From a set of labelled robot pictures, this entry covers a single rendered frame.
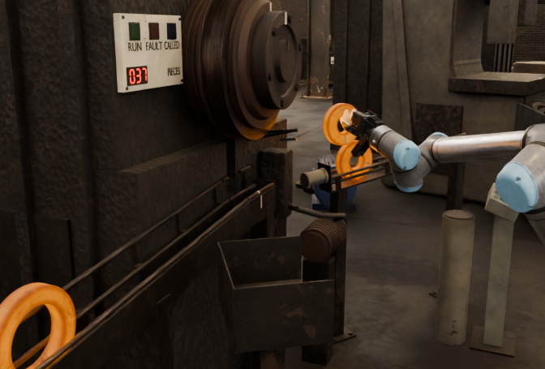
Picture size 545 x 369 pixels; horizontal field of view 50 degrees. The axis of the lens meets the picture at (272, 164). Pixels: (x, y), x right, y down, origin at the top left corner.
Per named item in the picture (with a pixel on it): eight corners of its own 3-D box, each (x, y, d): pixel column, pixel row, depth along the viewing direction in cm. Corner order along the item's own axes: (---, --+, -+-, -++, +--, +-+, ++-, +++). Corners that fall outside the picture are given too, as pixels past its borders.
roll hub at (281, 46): (251, 114, 162) (250, 10, 155) (288, 103, 187) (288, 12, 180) (268, 115, 159) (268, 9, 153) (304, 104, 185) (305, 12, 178)
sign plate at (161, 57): (117, 92, 137) (113, 13, 133) (177, 83, 161) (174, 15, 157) (125, 92, 137) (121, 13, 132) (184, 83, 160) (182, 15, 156)
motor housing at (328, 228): (293, 364, 216) (295, 226, 204) (314, 336, 235) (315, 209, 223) (328, 372, 211) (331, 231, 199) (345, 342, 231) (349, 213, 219)
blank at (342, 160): (331, 177, 223) (336, 178, 220) (340, 137, 221) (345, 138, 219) (362, 181, 231) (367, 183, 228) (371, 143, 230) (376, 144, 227)
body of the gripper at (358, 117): (367, 109, 211) (389, 122, 202) (362, 130, 215) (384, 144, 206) (351, 110, 207) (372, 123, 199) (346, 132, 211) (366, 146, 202)
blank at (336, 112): (321, 106, 215) (326, 107, 212) (354, 100, 222) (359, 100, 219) (323, 148, 219) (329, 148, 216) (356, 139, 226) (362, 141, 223)
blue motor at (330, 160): (311, 215, 389) (312, 165, 382) (311, 192, 445) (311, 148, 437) (358, 216, 388) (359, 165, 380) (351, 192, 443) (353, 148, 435)
